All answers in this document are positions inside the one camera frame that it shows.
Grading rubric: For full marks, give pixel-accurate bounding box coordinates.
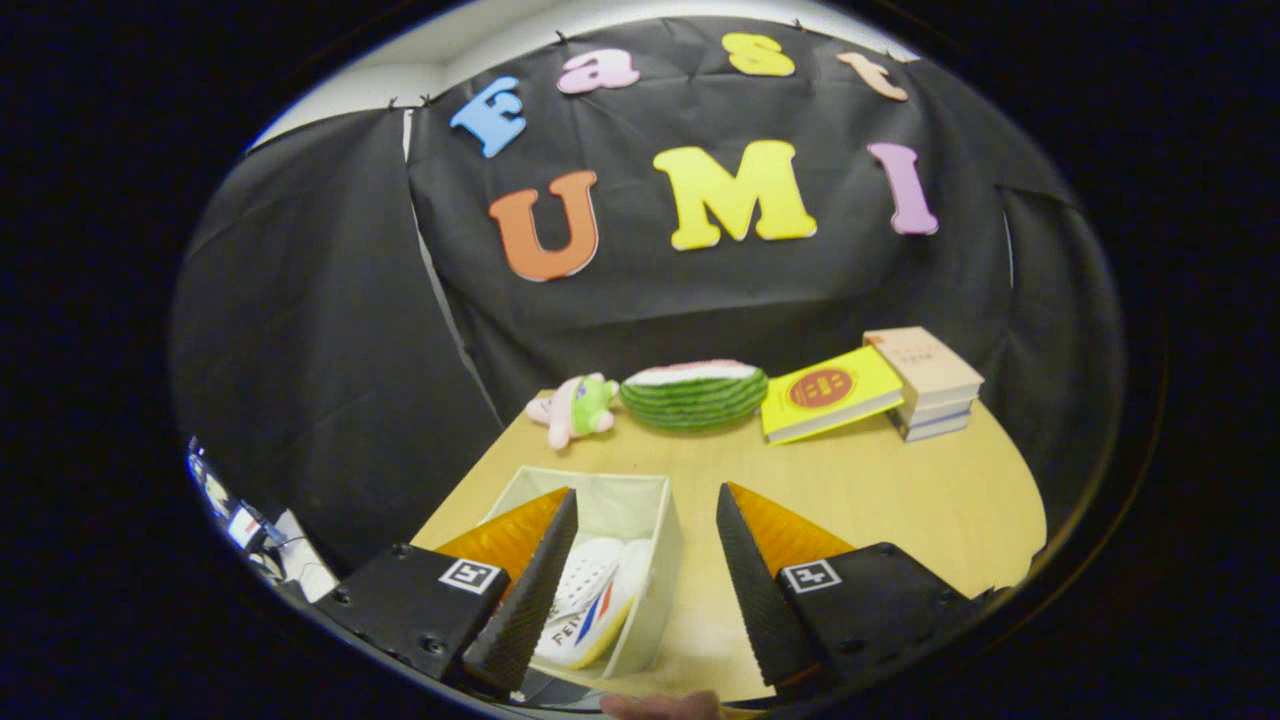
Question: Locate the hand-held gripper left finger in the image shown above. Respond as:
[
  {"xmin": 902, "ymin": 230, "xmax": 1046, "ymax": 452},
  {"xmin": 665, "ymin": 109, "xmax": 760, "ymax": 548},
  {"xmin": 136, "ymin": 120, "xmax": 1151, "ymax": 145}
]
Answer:
[{"xmin": 315, "ymin": 487, "xmax": 581, "ymax": 699}]

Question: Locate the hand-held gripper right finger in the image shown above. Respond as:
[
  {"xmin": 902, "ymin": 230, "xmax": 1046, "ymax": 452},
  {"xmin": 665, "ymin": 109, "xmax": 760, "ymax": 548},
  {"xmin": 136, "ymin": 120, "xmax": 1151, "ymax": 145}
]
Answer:
[{"xmin": 715, "ymin": 482, "xmax": 996, "ymax": 701}]

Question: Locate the white shoe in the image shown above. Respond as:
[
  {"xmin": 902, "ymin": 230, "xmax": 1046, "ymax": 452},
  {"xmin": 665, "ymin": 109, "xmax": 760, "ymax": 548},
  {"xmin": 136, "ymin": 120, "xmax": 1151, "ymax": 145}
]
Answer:
[
  {"xmin": 612, "ymin": 538, "xmax": 654, "ymax": 613},
  {"xmin": 533, "ymin": 537, "xmax": 641, "ymax": 670}
]

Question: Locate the beige fabric storage box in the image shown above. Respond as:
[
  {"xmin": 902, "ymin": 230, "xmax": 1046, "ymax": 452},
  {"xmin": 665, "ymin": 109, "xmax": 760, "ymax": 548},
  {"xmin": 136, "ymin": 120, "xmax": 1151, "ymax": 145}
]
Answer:
[{"xmin": 480, "ymin": 465, "xmax": 687, "ymax": 681}]

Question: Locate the pink and green plush toy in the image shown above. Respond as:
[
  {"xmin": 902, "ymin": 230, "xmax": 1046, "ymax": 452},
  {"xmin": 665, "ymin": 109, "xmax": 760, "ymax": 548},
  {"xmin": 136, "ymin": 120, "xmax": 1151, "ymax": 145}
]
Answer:
[{"xmin": 525, "ymin": 372, "xmax": 622, "ymax": 452}]

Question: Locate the watermelon slice plush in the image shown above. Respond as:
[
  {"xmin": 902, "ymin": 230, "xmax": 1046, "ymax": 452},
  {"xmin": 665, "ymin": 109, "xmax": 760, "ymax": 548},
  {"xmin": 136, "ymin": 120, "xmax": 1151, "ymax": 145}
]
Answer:
[{"xmin": 618, "ymin": 359, "xmax": 771, "ymax": 434}]

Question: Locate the yellow book with red circle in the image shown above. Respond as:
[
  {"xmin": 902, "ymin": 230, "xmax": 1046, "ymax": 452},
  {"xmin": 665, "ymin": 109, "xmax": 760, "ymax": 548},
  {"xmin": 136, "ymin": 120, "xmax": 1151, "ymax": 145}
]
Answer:
[{"xmin": 759, "ymin": 345, "xmax": 907, "ymax": 446}]

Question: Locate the grey blue book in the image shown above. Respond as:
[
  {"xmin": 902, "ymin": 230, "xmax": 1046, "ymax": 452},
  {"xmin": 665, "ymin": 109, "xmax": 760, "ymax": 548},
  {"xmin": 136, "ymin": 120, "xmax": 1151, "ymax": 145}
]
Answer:
[{"xmin": 899, "ymin": 410, "xmax": 973, "ymax": 443}]

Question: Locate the white book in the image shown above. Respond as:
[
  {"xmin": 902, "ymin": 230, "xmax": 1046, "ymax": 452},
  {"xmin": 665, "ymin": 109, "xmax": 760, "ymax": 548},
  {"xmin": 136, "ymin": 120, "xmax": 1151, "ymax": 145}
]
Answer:
[{"xmin": 893, "ymin": 393, "xmax": 978, "ymax": 427}]

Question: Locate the beige book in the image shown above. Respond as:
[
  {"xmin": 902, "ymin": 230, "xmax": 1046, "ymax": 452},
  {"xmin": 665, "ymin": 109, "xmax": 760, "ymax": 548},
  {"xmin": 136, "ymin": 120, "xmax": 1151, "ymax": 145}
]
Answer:
[{"xmin": 862, "ymin": 326, "xmax": 987, "ymax": 407}]

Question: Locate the blue printed package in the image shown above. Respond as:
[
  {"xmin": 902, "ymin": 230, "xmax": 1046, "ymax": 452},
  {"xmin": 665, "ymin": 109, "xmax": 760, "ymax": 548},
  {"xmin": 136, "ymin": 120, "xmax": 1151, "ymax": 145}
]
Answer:
[{"xmin": 187, "ymin": 440, "xmax": 286, "ymax": 561}]

